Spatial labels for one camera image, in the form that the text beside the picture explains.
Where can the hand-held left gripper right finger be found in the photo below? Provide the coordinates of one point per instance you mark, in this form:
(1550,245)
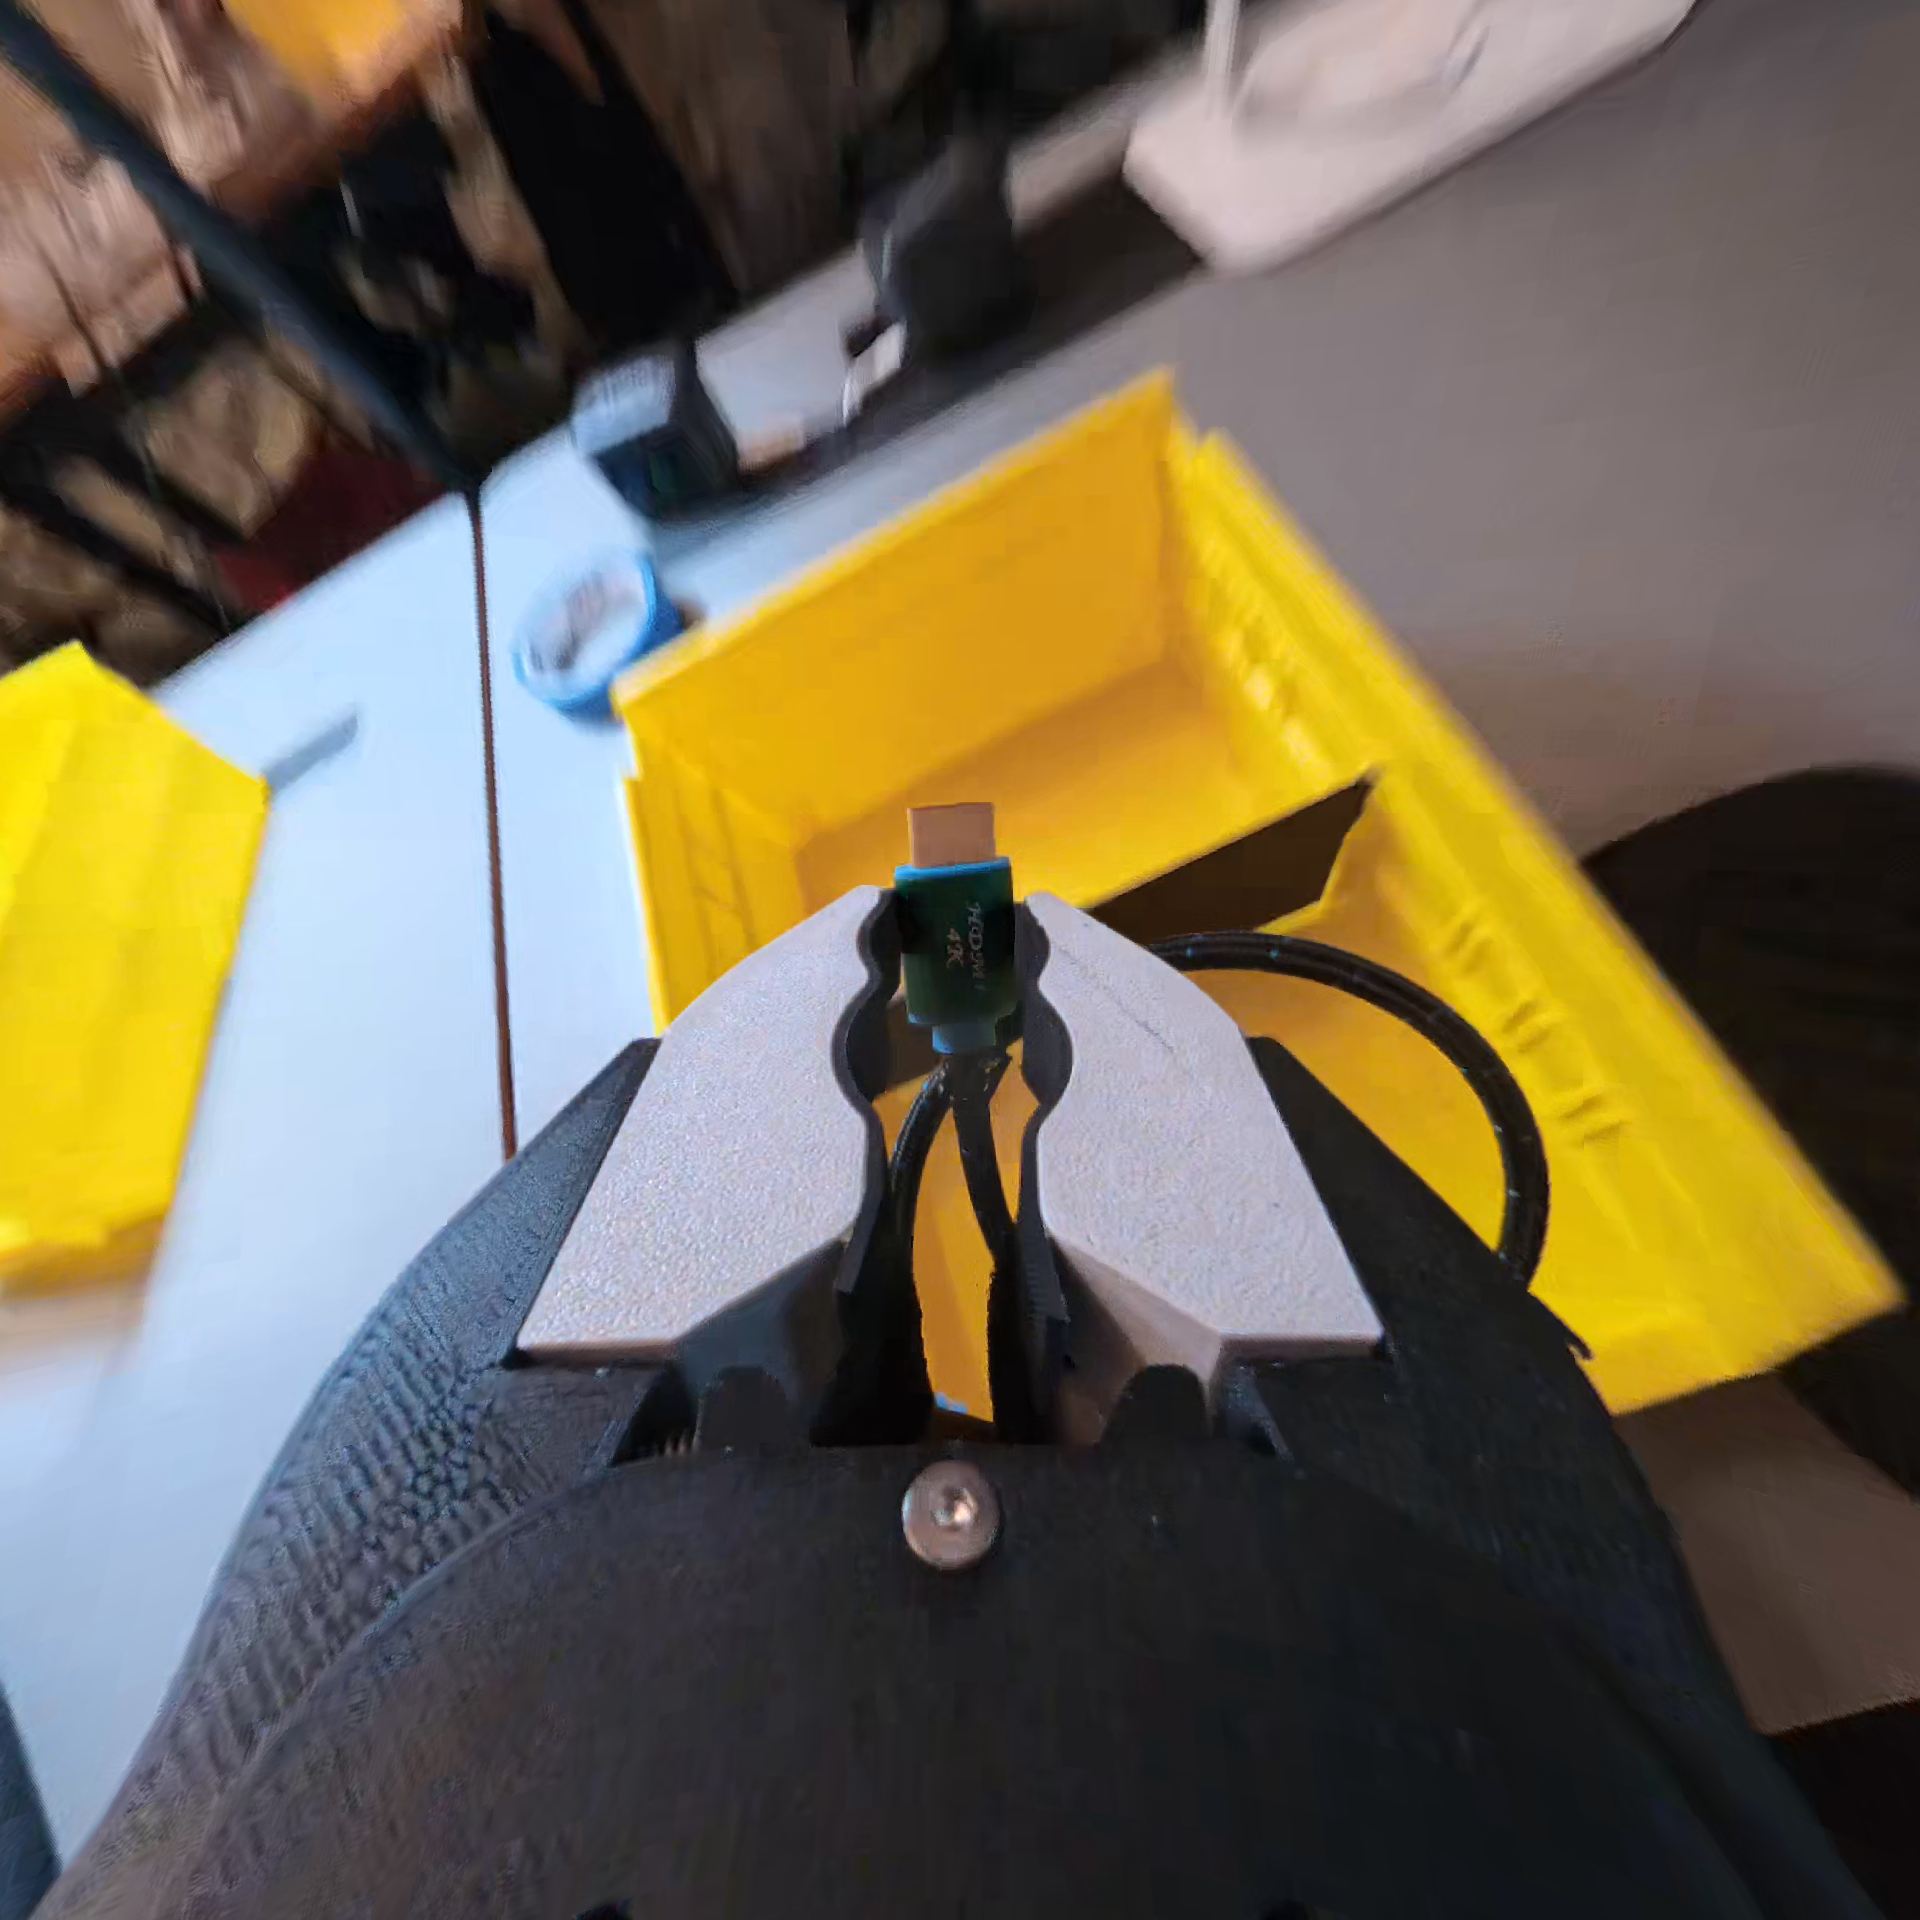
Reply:
(1185,1186)

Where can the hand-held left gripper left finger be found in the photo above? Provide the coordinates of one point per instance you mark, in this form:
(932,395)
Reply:
(718,1154)

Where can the yellow plastic bin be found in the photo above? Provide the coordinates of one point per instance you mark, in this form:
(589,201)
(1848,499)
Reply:
(118,960)
(1018,631)

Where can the black bin divider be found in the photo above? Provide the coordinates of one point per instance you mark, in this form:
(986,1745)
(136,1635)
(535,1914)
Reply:
(1229,887)

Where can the blue tape roll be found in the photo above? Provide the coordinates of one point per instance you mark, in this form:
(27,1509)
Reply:
(580,667)

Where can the black mesh armrest pad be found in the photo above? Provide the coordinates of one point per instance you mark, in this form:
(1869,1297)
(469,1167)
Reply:
(1785,1050)

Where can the black device with green lights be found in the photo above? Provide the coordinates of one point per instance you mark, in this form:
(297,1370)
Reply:
(661,435)

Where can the black power adapter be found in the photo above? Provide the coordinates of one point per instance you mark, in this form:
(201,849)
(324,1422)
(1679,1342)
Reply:
(943,256)

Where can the white stand with poles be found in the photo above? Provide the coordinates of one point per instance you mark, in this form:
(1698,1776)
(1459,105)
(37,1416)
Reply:
(1348,134)

